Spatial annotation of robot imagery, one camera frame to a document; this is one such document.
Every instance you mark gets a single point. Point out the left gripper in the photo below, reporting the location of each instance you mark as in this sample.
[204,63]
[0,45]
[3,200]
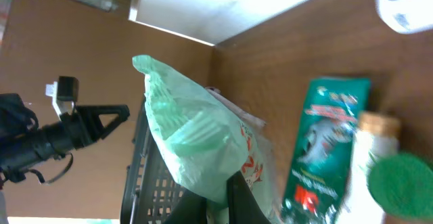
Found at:
[75,131]

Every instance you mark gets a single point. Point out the green lid jar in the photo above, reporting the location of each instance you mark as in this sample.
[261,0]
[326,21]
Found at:
[402,186]

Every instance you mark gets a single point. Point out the mint green wipes pack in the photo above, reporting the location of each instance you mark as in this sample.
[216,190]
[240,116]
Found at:
[204,139]

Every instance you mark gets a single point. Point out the grey plastic basket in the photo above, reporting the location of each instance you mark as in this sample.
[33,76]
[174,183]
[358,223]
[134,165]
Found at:
[150,193]

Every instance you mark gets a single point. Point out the white cream tube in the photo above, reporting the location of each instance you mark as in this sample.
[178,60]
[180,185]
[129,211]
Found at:
[376,138]

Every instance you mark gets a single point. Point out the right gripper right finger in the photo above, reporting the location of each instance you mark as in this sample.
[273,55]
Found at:
[243,208]

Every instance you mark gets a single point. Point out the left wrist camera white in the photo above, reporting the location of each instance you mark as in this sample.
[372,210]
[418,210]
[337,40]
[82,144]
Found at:
[63,94]

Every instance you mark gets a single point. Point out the green 3M gloves packet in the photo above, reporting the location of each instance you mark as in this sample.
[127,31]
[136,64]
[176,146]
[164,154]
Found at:
[322,153]

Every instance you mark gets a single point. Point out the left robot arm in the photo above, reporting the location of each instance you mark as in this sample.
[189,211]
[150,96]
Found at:
[24,144]

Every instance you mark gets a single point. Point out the white barcode scanner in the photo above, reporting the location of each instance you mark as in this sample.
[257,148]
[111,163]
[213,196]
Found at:
[405,16]

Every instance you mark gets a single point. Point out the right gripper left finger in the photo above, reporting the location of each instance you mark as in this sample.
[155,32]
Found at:
[191,209]

